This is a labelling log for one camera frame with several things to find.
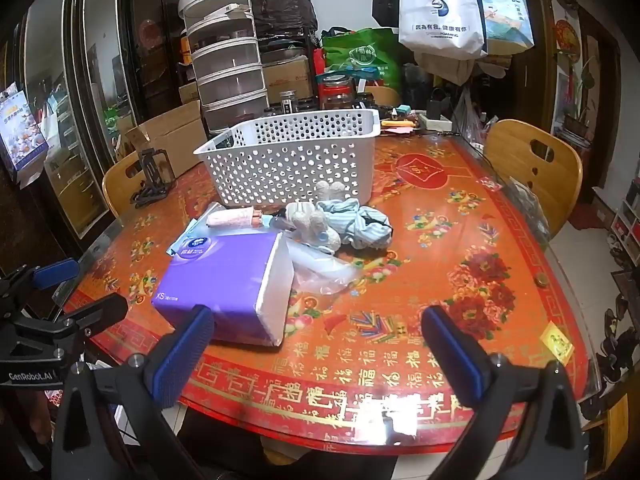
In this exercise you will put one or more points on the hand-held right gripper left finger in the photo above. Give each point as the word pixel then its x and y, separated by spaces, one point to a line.
pixel 182 355

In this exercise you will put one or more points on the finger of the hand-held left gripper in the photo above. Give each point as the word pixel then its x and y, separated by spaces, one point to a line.
pixel 97 310
pixel 56 272

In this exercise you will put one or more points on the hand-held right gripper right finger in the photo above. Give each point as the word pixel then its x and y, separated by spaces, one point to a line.
pixel 456 360

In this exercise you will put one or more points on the purple tissue pack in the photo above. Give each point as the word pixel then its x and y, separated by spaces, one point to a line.
pixel 220 280

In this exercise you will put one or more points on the white perforated plastic basket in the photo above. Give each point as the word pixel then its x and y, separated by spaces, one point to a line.
pixel 280 160

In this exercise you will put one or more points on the person's left forearm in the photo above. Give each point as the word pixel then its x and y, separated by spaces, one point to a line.
pixel 40 417

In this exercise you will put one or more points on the yellow card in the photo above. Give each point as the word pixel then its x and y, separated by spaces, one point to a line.
pixel 556 344

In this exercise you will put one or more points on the wooden chair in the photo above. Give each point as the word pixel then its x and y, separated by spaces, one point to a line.
pixel 117 185
pixel 515 160

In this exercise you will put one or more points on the black phone stand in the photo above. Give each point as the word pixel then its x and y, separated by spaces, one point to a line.
pixel 150 170

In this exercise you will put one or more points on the red printed tablecloth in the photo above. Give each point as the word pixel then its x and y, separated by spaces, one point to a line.
pixel 450 220

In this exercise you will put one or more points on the pink rolled cloth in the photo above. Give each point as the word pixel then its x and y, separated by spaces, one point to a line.
pixel 232 218

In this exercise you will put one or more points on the desk calendar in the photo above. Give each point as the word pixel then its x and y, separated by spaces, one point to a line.
pixel 22 130

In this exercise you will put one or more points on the clear plastic bag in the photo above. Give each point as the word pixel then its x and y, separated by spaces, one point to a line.
pixel 320 270

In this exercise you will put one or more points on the white knitted sock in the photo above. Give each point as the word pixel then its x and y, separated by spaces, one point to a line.
pixel 300 215
pixel 325 240
pixel 330 191

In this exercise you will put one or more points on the open cardboard box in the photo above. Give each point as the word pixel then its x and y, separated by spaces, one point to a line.
pixel 175 135

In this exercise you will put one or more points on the storage shelf with boxes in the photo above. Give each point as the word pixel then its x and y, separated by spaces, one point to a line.
pixel 625 235

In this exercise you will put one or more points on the dark glass door cabinet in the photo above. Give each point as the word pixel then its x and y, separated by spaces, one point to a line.
pixel 105 60

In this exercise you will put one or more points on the stacked plastic drawer unit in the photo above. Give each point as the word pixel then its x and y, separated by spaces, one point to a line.
pixel 230 75

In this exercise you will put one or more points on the small glass jar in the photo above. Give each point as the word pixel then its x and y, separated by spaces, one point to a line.
pixel 288 101

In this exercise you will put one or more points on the beige bag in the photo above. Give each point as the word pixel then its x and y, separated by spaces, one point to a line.
pixel 450 70

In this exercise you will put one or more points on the glass jar with red lid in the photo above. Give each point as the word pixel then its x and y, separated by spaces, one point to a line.
pixel 336 95

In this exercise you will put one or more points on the closed cardboard box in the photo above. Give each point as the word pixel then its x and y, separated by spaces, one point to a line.
pixel 287 77

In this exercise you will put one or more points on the green snack bag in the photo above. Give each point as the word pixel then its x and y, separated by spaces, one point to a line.
pixel 360 50

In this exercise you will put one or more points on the blue printed tote bag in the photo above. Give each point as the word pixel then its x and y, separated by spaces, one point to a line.
pixel 505 15

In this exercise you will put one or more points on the white tote bag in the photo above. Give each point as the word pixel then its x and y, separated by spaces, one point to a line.
pixel 440 10

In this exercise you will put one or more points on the black plastic bag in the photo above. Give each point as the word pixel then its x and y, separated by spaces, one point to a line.
pixel 282 5

